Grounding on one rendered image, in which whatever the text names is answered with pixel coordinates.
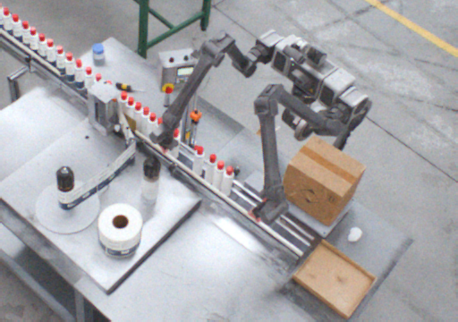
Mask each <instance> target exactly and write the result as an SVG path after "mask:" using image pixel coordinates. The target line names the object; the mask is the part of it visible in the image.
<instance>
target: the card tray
mask: <svg viewBox="0 0 458 322"><path fill-rule="evenodd" d="M292 280H295V281H296V282H297V283H299V284H300V285H302V287H303V288H304V289H306V290H307V291H309V292H311V293H312V294H314V295H315V296H316V297H318V299H319V300H320V301H323V302H324V303H325V304H326V305H327V306H328V307H330V308H331V310H334V311H335V312H336V313H338V314H339V315H340V316H342V317H343V318H345V319H346V320H348V317H349V316H350V315H351V314H352V313H353V311H354V310H355V309H356V307H357V306H358V305H359V302H360V301H361V299H362V298H363V297H365V295H366V294H367V293H368V291H369V290H370V288H371V287H372V285H373V284H374V283H375V282H376V280H377V277H376V276H374V275H372V274H371V272H370V271H368V270H367V269H365V268H364V267H362V266H361V265H359V264H358V263H356V262H354V260H353V259H351V258H350V257H348V256H347V255H345V254H343V253H342V252H341V251H340V250H338V249H337V247H335V246H334V245H331V244H330V243H329V242H327V241H325V240H324V239H323V240H322V242H321V243H320V244H319V245H318V247H317V248H316V249H315V250H313V251H312V254H311V255H310V256H309V257H308V258H307V260H306V261H305V262H304V263H303V264H302V266H301V267H300V268H299V269H298V270H297V273H296V274H295V275H294V274H293V275H292Z"/></svg>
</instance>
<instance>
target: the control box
mask: <svg viewBox="0 0 458 322"><path fill-rule="evenodd" d="M192 52H193V51H192V49H183V50H174V51H167V52H160V53H158V60H157V84H158V87H159V90H160V93H165V88H166V87H167V86H170V87H171V88H172V90H173V92H175V91H181V90H182V87H183V85H184V84H185V82H181V83H175V78H180V77H187V76H190V74H188V75H181V76H176V70H178V68H180V67H187V66H194V68H195V67H196V63H195V61H194V58H192V59H191V58H190V54H191V53H192ZM185 55H187V56H188V57H189V60H188V61H184V60H183V58H184V56H185ZM170 57H173V58H174V62H173V63H169V58H170ZM194 68H193V70H194Z"/></svg>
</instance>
